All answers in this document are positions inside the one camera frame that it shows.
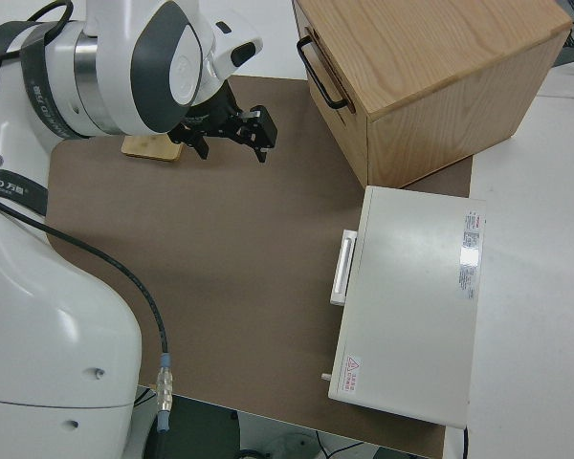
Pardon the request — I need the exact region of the brown table mat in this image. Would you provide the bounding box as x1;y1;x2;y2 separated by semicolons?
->
45;74;475;459

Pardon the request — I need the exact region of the white oven door handle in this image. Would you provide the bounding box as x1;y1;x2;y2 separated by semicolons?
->
329;229;360;306

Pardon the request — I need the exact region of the white toaster oven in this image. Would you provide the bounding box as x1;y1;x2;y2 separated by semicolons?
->
320;185;488;429

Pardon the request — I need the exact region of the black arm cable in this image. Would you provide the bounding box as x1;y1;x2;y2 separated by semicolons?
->
0;190;176;459

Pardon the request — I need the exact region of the wooden mug rack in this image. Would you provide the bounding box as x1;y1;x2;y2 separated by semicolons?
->
121;133;183;164

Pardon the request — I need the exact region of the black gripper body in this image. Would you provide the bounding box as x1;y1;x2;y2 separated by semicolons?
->
169;90;254;147

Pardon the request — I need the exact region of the wooden drawer cabinet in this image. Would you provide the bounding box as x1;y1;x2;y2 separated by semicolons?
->
291;0;573;190

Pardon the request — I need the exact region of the black cabinet handle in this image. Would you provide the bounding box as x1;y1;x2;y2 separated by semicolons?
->
296;36;350;110

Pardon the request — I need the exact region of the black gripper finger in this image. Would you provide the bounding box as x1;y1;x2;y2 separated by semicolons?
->
184;129;212;162
238;104;279;164

